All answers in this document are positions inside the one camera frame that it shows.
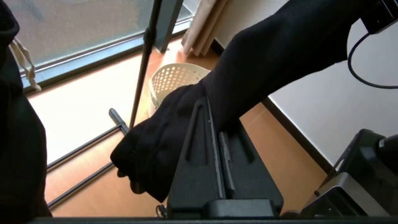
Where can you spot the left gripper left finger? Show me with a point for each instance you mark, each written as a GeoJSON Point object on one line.
{"type": "Point", "coordinates": [196, 180]}

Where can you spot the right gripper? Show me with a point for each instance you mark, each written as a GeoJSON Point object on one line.
{"type": "Point", "coordinates": [379, 12]}

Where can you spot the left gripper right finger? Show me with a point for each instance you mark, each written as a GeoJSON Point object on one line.
{"type": "Point", "coordinates": [252, 180]}

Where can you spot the black t-shirt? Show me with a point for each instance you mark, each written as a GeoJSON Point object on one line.
{"type": "Point", "coordinates": [264, 62]}

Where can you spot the black garment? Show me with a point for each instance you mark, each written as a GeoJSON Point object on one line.
{"type": "Point", "coordinates": [18, 140]}

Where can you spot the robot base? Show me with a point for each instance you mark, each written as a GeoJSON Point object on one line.
{"type": "Point", "coordinates": [357, 186]}

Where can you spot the white laundry basket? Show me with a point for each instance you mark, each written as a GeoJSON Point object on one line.
{"type": "Point", "coordinates": [168, 81]}

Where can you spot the black clothes rack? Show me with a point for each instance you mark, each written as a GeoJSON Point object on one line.
{"type": "Point", "coordinates": [144, 62]}

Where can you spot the beige curtain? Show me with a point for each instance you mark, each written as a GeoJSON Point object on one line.
{"type": "Point", "coordinates": [202, 25]}

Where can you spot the window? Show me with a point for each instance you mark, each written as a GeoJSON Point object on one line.
{"type": "Point", "coordinates": [77, 28]}

